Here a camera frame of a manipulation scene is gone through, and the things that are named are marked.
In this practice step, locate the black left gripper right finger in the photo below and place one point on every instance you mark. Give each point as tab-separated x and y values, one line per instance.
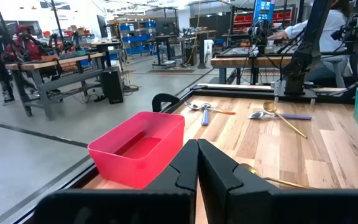
244	205

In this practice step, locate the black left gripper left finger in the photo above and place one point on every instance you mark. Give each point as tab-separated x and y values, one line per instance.
172	205

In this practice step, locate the gold spoon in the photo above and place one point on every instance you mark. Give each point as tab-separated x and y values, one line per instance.
270	107
249	169

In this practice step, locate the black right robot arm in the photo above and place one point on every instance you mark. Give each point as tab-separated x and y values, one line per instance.
306	53

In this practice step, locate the pink plastic bin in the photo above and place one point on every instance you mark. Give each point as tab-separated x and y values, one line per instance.
135	168

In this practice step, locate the black table clamp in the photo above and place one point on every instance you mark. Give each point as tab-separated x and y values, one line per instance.
158	99

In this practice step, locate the black computer tower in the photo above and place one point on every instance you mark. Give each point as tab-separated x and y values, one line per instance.
112	85

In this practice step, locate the black floor mat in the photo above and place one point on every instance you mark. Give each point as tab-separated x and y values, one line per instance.
171	71

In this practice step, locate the wood-edged work table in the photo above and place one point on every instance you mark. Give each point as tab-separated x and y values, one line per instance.
244	61

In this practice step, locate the white box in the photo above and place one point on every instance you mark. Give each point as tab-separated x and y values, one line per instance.
208	48

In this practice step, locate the black standing desk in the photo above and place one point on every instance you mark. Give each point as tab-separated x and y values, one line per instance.
165	39

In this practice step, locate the blue bin storage shelf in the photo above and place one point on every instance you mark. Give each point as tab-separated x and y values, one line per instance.
135	39

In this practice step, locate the black background robot gripper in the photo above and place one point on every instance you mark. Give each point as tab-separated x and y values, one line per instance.
258	32
351	28

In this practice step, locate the wood-top grey workbench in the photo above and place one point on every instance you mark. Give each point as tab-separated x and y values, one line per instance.
73	59

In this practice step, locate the red bin storage shelf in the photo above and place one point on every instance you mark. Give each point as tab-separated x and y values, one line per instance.
278	15

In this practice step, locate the blue lit screen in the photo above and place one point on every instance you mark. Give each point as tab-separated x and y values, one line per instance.
263	9

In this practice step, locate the black metal table frame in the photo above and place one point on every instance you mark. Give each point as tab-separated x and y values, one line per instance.
235	93

